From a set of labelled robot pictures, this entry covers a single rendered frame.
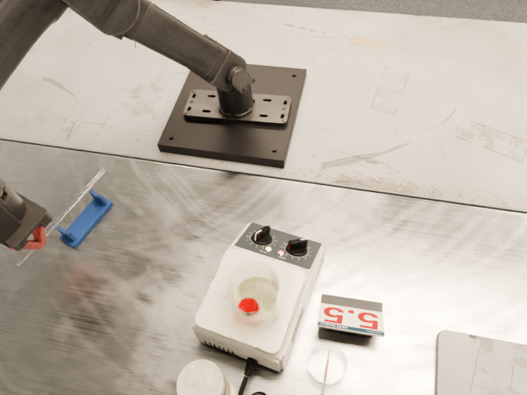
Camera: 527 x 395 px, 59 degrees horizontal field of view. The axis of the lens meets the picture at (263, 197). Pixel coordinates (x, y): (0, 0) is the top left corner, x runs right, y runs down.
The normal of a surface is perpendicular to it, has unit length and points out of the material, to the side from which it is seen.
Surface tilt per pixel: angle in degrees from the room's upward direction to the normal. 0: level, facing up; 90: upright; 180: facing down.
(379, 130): 0
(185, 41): 87
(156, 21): 95
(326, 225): 0
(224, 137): 1
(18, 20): 89
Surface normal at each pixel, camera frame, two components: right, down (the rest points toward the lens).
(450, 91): -0.07, -0.54
